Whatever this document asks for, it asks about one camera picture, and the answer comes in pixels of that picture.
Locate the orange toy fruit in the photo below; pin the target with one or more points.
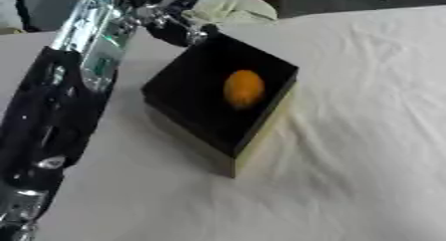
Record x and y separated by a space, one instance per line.
244 88

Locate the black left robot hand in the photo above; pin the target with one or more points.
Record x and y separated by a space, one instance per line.
174 34

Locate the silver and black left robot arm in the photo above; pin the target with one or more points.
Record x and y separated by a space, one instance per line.
52 119

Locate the black box with tan sides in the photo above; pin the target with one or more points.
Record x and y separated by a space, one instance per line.
197 102

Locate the pale crumpled fabric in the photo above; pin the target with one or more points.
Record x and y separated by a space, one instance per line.
232 7

